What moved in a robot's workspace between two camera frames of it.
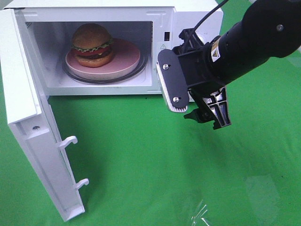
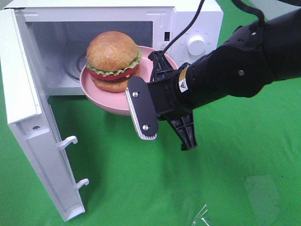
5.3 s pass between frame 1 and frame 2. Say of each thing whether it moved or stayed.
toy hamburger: moved
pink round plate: moved
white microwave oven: stayed
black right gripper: moved
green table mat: stayed
